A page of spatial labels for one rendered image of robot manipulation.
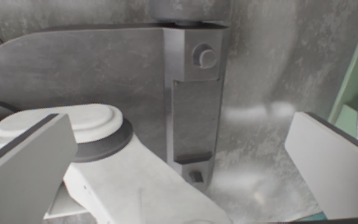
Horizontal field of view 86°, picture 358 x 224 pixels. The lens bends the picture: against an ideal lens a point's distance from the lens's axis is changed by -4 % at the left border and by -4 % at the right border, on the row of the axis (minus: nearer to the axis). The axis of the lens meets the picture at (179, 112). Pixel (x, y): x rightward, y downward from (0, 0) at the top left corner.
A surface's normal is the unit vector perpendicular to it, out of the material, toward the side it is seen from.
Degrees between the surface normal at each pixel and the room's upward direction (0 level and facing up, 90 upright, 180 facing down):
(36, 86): 0
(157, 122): 0
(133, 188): 90
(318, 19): 0
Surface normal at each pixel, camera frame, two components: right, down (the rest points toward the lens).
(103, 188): 0.01, -0.88
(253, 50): 0.22, 0.47
